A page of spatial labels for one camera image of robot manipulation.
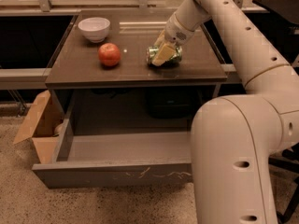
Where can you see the green soda can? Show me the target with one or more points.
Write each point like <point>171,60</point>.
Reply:
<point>163,56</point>

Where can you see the red apple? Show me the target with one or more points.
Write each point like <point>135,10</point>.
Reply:
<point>109,54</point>

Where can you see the brown cardboard box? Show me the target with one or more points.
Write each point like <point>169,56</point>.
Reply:
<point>41,126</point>

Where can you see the black office chair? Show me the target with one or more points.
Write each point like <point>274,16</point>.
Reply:
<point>284,171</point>

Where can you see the grey drawer cabinet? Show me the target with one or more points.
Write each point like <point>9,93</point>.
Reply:
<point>78,67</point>

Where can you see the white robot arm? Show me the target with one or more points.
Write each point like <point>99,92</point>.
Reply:
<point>233,136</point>

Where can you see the open grey top drawer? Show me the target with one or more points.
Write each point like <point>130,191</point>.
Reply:
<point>111,140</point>

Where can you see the white ceramic bowl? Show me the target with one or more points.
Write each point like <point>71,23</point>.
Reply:
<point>95,29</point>

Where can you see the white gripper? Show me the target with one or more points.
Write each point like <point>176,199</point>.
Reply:
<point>176,32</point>

